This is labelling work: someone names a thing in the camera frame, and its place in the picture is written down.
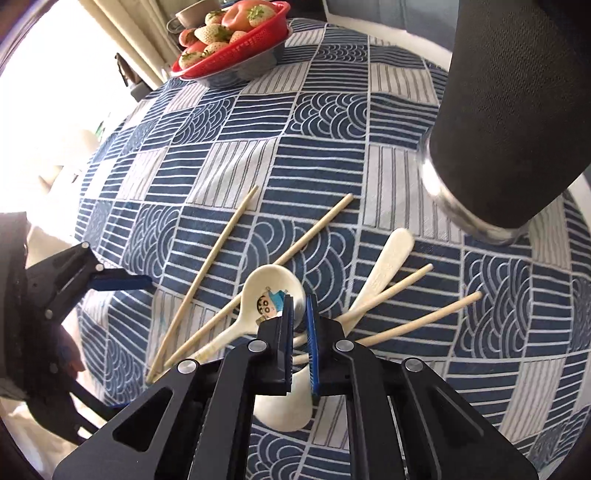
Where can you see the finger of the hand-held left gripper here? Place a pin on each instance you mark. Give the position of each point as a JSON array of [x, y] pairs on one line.
[[83, 401], [120, 282]]

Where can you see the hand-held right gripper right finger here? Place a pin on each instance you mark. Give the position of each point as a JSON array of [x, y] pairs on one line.
[[310, 341]]

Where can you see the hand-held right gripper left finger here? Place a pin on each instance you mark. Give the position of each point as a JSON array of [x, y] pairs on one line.
[[287, 332]]

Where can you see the cream spoon with cartoon print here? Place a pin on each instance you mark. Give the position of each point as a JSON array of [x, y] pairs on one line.
[[263, 288]]

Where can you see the wooden chopstick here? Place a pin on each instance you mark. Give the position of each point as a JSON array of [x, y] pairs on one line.
[[429, 314], [314, 228], [217, 251], [406, 279]]

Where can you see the plain cream spoon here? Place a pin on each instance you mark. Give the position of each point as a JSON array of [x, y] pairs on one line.
[[390, 258]]

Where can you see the black mesh utensil holder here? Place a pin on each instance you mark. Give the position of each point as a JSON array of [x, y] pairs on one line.
[[508, 115]]

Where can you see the blue white patterned tablecloth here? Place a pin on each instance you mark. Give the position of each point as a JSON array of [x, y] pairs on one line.
[[323, 152]]

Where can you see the beige curtain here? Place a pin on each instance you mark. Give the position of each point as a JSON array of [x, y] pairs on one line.
[[134, 32]]

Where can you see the pile of white strawberries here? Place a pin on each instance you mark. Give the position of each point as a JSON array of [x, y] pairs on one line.
[[213, 48]]

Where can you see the red peach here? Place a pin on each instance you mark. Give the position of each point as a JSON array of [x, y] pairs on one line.
[[241, 14], [187, 36]]

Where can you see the metal bowl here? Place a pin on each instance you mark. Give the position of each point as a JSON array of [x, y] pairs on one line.
[[258, 64]]

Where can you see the metal cup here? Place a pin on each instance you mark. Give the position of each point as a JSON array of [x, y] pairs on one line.
[[189, 16]]

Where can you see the red plastic basket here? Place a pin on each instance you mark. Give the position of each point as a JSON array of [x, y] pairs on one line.
[[263, 39]]

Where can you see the grey chair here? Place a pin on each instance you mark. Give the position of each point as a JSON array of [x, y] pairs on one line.
[[392, 18]]

